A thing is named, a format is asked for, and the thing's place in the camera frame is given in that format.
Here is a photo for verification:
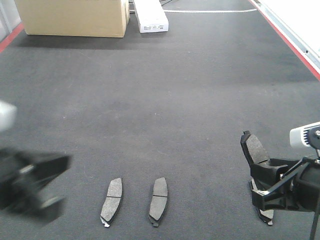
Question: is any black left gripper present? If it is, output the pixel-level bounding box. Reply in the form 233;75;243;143
0;147;72;224

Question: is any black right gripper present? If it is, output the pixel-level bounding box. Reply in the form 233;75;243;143
250;157;320;212

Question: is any dark brake pad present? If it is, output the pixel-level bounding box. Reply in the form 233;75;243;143
100;177;123;228
240;130;270;166
248;178;274;226
148;177;169;228

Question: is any cardboard box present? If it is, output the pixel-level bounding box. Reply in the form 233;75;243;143
15;0;130;38

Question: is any white long box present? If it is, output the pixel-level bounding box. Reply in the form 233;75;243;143
133;0;169;34

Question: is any white conveyor side frame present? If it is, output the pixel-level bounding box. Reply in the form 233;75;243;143
250;0;320;80

